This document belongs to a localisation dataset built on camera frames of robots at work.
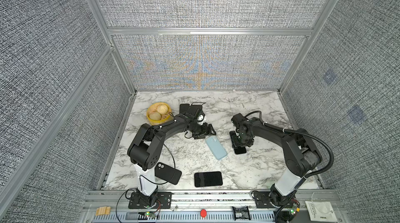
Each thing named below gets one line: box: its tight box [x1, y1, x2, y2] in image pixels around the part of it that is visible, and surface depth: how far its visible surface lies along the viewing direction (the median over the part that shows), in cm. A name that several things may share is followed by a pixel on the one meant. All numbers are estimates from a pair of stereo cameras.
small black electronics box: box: [231, 205, 252, 221], surface depth 70 cm
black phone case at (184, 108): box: [179, 103, 191, 114], surface depth 112 cm
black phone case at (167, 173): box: [154, 162, 182, 185], surface depth 83 cm
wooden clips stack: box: [95, 206, 112, 216], surface depth 71 cm
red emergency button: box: [200, 208, 207, 218], surface depth 70 cm
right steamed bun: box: [156, 104, 169, 115], surface depth 105 cm
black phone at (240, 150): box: [233, 146, 247, 155], surface depth 90 cm
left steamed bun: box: [149, 111, 162, 121], surface depth 101 cm
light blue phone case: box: [205, 135, 228, 160], surface depth 92 cm
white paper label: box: [304, 201, 338, 222], surface depth 71 cm
